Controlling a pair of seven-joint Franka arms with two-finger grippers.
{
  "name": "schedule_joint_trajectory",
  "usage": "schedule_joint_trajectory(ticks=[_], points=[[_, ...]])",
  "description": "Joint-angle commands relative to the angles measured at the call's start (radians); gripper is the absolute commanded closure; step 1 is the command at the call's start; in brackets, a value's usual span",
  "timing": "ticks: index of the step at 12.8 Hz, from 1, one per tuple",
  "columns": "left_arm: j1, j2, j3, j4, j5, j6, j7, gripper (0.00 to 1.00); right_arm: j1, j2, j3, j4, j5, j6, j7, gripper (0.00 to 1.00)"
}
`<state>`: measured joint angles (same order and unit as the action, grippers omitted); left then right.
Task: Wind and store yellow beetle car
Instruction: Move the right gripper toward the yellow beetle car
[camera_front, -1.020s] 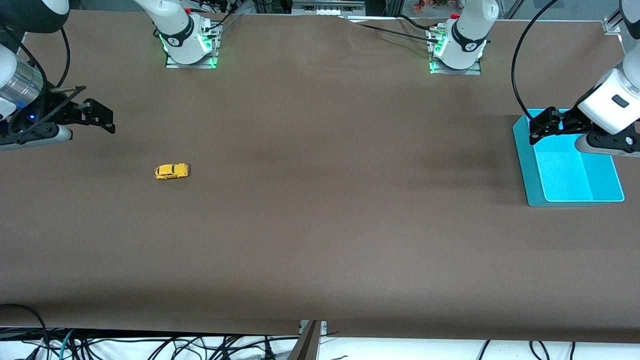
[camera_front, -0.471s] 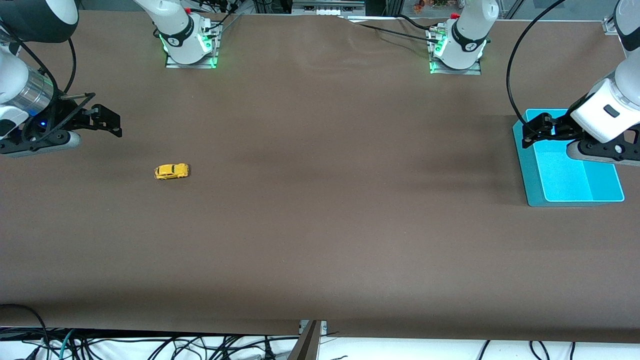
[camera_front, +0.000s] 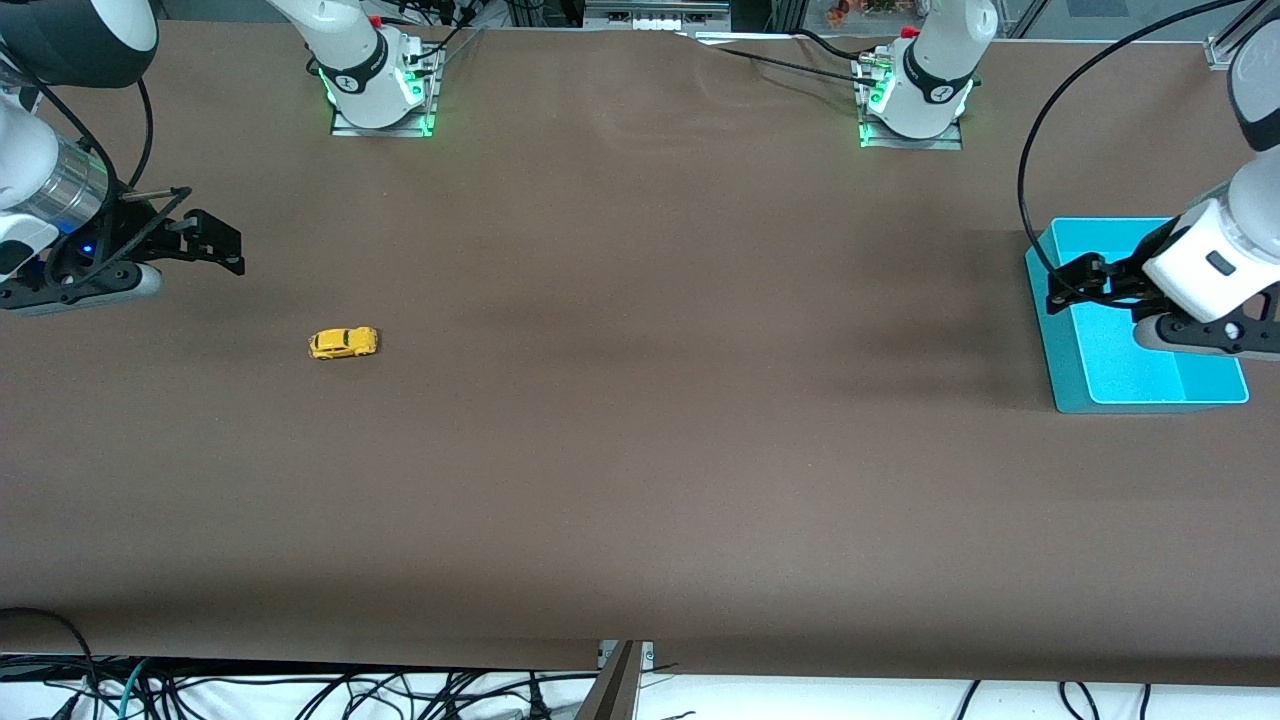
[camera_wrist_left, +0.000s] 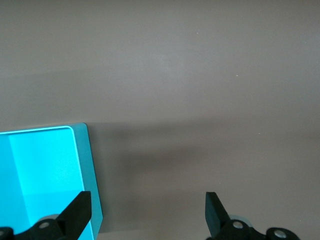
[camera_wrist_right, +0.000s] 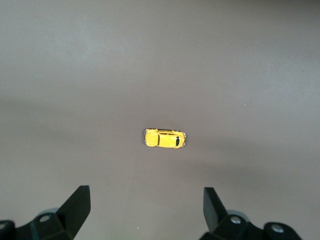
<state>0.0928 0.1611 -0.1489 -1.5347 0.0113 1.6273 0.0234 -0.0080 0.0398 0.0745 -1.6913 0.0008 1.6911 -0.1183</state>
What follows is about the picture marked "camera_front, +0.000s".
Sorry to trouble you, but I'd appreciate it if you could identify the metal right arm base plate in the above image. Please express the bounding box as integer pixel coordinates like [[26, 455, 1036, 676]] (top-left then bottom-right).
[[330, 45, 441, 139]]

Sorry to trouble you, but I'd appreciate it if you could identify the white grey power strip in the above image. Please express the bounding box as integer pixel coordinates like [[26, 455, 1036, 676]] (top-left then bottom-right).
[[583, 0, 733, 33]]

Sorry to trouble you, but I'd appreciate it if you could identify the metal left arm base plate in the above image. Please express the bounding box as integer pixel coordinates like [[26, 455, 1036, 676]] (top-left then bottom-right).
[[857, 55, 965, 151]]

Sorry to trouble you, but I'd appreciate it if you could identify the brown table cover sheet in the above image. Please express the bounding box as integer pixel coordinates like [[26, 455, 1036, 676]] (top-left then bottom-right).
[[0, 18, 1280, 687]]

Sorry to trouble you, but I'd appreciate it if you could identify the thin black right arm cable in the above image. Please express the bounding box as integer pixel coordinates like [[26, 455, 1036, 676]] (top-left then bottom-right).
[[30, 85, 121, 201]]

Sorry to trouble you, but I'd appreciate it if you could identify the yellow beetle toy car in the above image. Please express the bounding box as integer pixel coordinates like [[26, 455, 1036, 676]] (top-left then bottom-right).
[[308, 326, 380, 361]]

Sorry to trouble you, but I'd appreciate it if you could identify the teal floor cable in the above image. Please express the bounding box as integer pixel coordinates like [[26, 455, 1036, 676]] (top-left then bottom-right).
[[118, 658, 153, 720]]

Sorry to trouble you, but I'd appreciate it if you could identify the cyan plastic bin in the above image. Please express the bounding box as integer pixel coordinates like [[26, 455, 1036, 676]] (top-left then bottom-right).
[[1025, 217, 1251, 415]]

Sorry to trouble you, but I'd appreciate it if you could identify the dark table support beam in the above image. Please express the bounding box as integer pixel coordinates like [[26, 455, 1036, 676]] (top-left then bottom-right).
[[575, 642, 643, 720]]

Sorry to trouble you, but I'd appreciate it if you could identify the long black table cable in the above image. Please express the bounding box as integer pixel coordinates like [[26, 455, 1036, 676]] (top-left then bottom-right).
[[690, 38, 869, 89]]

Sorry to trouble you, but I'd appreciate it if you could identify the short black table cable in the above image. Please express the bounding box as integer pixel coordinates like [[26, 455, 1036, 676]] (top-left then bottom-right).
[[795, 28, 866, 63]]

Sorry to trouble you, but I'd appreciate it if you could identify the black looped floor cable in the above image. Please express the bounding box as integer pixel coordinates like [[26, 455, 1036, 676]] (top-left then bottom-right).
[[0, 607, 98, 720]]

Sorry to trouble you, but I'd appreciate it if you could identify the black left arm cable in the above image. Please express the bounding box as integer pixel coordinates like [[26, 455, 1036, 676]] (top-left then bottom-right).
[[1018, 0, 1247, 277]]

